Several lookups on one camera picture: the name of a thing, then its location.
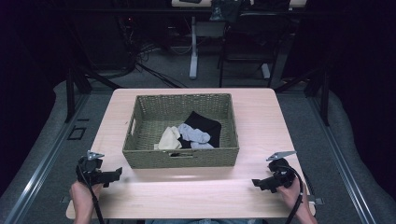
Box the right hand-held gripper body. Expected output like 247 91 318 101
265 150 297 191

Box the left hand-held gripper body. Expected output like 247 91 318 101
76 149 107 188

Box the person's right hand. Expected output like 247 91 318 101
276 177 310 213

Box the person's left hand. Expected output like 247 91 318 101
68 180 105 210

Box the green woven basket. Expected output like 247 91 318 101
121 92 240 170

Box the cream sock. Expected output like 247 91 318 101
153 125 183 151

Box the black metal stand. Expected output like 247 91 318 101
64 65 123 124
274 65 331 127

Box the black cloth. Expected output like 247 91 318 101
177 110 223 149

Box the grey sock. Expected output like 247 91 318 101
177 122 216 150

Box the black chair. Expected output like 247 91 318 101
217 11 291 89

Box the white desk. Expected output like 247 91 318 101
171 0 308 80

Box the dark bag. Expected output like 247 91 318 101
208 0 243 23

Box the grey floor rail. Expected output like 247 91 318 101
2 92 92 224
307 92 378 224

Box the bundle of black cables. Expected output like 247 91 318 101
115 15 189 90

